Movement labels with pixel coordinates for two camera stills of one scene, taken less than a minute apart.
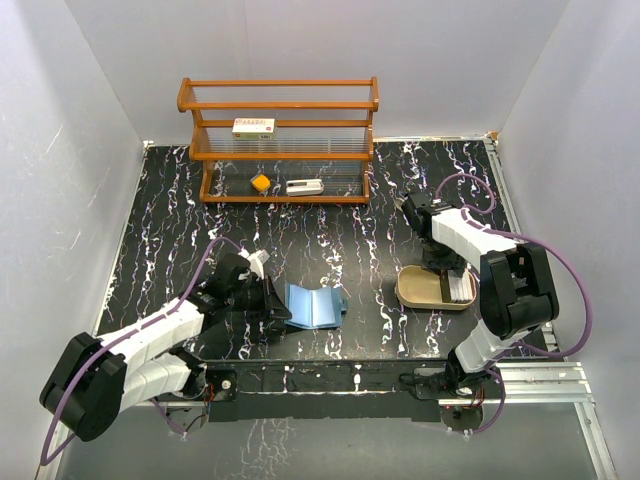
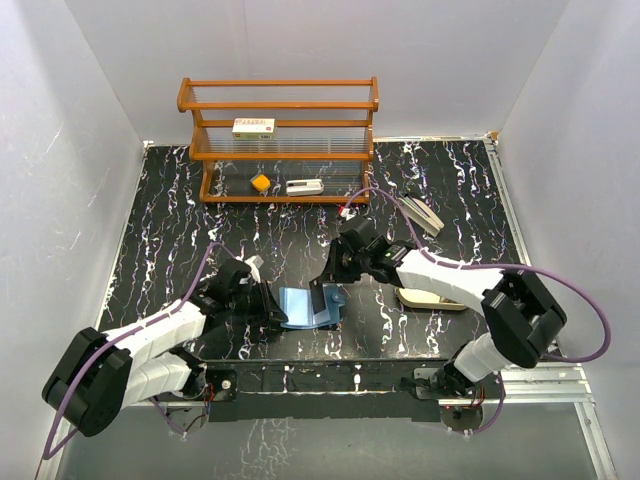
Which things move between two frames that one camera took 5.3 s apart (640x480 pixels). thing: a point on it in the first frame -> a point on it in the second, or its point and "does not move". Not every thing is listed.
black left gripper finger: [278, 316] does not move
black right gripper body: [439, 256] -> [347, 266]
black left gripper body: [250, 298] does not move
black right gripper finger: [445, 287] -> [326, 276]
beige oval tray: [421, 289] does not move
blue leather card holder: [316, 308] does not move
